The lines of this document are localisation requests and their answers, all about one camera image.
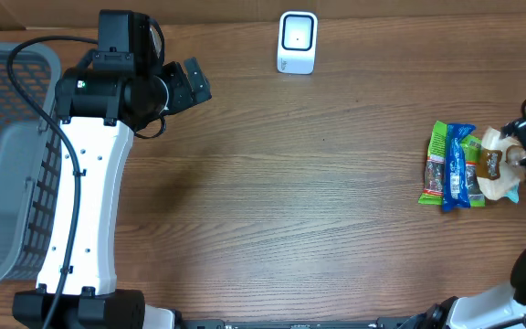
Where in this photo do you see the beige cookie pouch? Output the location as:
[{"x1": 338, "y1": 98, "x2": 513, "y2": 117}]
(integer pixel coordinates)
[{"x1": 476, "y1": 127, "x2": 526, "y2": 201}]

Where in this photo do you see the teal snack packet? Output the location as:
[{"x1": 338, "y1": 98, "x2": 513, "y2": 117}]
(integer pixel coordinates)
[{"x1": 505, "y1": 185, "x2": 520, "y2": 204}]

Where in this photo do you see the blue cookie packet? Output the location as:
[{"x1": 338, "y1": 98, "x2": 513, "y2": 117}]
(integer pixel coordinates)
[{"x1": 442, "y1": 123, "x2": 475, "y2": 212}]

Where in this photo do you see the green gummy candy bag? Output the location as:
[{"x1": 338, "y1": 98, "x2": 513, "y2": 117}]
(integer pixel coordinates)
[{"x1": 418, "y1": 121, "x2": 486, "y2": 207}]

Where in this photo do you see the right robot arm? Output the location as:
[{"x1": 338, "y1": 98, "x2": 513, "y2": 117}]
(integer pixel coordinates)
[{"x1": 401, "y1": 114, "x2": 526, "y2": 328}]

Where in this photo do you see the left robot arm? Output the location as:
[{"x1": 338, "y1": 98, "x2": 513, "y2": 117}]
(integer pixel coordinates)
[{"x1": 12, "y1": 9, "x2": 212, "y2": 329}]

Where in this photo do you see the white barcode scanner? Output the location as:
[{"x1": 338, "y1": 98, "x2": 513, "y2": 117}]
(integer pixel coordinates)
[{"x1": 277, "y1": 11, "x2": 318, "y2": 75}]

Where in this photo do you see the grey plastic shopping basket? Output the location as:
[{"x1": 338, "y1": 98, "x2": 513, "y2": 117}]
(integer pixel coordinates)
[{"x1": 0, "y1": 43, "x2": 61, "y2": 281}]

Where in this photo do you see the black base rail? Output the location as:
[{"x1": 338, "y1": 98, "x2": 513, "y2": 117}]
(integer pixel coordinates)
[{"x1": 174, "y1": 314, "x2": 424, "y2": 329}]

